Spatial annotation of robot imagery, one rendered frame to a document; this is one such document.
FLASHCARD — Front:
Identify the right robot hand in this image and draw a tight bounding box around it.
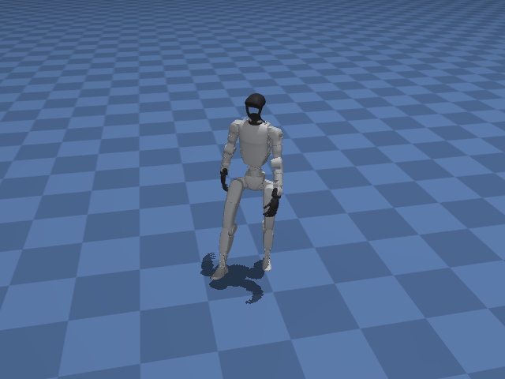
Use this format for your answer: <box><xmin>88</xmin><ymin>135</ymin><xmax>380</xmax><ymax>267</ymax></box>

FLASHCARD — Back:
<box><xmin>220</xmin><ymin>168</ymin><xmax>228</xmax><ymax>191</ymax></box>

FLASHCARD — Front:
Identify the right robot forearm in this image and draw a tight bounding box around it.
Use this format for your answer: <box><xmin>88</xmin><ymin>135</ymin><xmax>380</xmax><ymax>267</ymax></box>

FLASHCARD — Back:
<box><xmin>220</xmin><ymin>145</ymin><xmax>233</xmax><ymax>172</ymax></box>

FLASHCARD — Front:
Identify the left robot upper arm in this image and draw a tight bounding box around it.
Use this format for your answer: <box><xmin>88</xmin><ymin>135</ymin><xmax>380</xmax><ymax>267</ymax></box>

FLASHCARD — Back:
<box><xmin>268</xmin><ymin>126</ymin><xmax>283</xmax><ymax>168</ymax></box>

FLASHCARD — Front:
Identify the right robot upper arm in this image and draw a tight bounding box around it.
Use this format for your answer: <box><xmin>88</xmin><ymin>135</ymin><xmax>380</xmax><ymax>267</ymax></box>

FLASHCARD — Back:
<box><xmin>224</xmin><ymin>119</ymin><xmax>242</xmax><ymax>155</ymax></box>

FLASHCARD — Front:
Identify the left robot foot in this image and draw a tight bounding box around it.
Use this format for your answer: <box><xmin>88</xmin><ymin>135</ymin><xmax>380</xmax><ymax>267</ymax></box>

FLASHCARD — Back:
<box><xmin>262</xmin><ymin>256</ymin><xmax>271</xmax><ymax>272</ymax></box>

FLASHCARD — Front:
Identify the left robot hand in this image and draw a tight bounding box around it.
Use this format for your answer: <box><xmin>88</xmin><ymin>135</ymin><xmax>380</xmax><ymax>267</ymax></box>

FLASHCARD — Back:
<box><xmin>263</xmin><ymin>188</ymin><xmax>281</xmax><ymax>217</ymax></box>

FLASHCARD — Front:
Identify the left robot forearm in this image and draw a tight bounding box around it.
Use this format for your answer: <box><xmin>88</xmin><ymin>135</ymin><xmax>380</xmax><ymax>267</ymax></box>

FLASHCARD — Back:
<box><xmin>272</xmin><ymin>158</ymin><xmax>283</xmax><ymax>196</ymax></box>

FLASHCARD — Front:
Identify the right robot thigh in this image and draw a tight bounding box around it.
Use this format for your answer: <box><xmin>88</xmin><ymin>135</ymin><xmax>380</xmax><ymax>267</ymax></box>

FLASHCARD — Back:
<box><xmin>223</xmin><ymin>177</ymin><xmax>245</xmax><ymax>235</ymax></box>

